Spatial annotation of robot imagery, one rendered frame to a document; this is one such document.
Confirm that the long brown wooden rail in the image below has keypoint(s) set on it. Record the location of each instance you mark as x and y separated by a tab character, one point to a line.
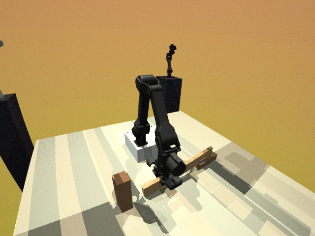
155	184

